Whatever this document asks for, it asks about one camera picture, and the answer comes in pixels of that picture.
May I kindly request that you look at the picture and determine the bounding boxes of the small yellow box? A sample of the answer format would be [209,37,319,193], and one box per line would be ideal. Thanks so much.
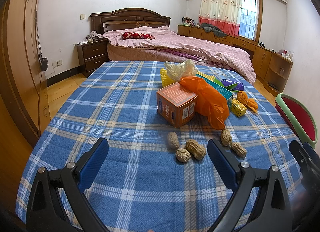
[231,99,247,118]

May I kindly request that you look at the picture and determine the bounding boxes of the purple bag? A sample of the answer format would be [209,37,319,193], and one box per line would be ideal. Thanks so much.
[221,79,244,92]

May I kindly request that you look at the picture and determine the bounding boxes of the green snack wrapper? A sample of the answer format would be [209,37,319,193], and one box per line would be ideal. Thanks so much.
[214,79,239,93]

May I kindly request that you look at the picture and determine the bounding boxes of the teal medicine box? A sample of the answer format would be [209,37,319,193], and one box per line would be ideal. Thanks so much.
[196,74,233,108]

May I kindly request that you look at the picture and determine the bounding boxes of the orange rubber glove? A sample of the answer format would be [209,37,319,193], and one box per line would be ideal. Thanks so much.
[180,76,229,130]

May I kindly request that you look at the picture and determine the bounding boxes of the yellow foam net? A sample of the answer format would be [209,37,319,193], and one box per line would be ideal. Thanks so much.
[197,71,215,81]
[160,68,175,87]

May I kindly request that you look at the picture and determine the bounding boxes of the orange cardboard box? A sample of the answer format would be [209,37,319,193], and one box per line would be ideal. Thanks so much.
[157,82,198,128]

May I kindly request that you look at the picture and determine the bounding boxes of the white tissue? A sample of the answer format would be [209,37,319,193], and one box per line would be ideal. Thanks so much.
[164,59,199,82]

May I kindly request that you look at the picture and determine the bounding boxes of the red green trash bin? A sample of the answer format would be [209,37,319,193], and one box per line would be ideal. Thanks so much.
[275,93,318,149]

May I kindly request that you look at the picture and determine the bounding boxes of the peanut far right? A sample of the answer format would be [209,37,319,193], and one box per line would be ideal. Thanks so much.
[230,142,247,158]

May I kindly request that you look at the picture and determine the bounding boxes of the peanut upper right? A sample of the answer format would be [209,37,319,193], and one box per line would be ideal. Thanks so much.
[220,128,233,146]

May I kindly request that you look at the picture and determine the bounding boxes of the long wooden cabinet desk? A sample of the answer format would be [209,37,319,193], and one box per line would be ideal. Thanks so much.
[177,25,293,96]

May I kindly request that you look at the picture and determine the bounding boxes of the peanut large middle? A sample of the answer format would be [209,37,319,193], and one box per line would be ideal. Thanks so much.
[185,139,206,160]

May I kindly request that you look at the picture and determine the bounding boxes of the items on corner shelf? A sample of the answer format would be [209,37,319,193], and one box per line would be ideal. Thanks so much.
[278,49,293,61]

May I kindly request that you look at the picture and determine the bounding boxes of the peanut bottom small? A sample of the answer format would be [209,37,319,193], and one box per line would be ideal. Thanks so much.
[175,148,191,163]

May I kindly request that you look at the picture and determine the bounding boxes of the blue plaid tablecloth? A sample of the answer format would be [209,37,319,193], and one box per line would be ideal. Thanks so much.
[16,61,304,231]

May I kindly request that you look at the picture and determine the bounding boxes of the peanut far left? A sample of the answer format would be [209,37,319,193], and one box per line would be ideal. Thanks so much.
[167,132,180,150]

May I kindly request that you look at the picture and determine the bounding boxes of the pink bed quilt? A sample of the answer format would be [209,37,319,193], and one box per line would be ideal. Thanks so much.
[103,26,256,84]

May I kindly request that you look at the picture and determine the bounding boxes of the dark wooden nightstand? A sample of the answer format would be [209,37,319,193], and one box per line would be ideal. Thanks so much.
[75,39,109,77]

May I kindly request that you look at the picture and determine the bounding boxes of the dark clothes pile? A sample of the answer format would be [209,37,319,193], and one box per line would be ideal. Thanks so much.
[201,23,227,38]

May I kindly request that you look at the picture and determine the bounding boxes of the window with bars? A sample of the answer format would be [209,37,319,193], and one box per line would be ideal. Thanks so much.
[239,0,259,40]

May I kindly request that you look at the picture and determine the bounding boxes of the floral curtain with red hem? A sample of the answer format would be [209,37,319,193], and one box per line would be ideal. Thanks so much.
[199,0,242,36]

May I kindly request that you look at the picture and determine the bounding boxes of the framed pictures on cabinet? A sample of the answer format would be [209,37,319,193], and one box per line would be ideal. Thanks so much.
[181,16,196,27]

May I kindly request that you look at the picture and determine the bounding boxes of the clutter on nightstand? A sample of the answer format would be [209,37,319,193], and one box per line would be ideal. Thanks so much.
[79,30,104,44]

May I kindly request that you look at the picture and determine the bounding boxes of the red floral pillow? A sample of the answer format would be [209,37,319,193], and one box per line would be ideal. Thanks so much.
[121,32,155,40]

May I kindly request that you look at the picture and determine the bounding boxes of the wooden bed with headboard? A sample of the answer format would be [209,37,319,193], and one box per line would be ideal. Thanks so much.
[89,7,257,86]

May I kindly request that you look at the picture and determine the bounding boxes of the wall power socket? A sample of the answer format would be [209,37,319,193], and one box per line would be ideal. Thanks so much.
[52,60,63,68]

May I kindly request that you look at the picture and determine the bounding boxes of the black adapter with cable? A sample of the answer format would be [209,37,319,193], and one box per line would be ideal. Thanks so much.
[35,10,48,72]

